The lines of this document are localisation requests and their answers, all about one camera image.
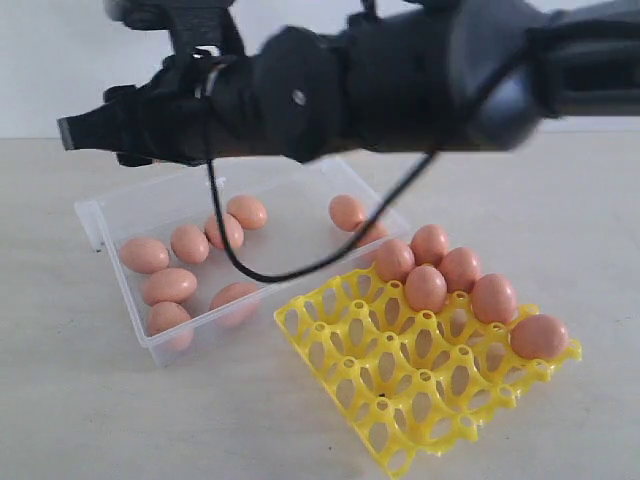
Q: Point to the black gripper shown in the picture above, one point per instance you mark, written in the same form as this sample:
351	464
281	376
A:
182	115

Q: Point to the brown egg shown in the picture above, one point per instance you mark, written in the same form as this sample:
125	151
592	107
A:
144	255
460	268
166	315
240	311
374	233
425	289
169	285
346	212
248	210
189	244
394	260
429	244
493	299
233	229
539	336

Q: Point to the yellow plastic egg tray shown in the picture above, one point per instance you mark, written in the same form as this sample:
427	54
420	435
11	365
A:
408	381

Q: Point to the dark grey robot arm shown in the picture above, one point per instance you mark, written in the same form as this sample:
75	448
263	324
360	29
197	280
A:
469	75

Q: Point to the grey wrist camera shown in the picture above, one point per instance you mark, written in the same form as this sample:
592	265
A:
192	24

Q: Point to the clear plastic storage box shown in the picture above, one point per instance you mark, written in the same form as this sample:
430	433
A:
298	232

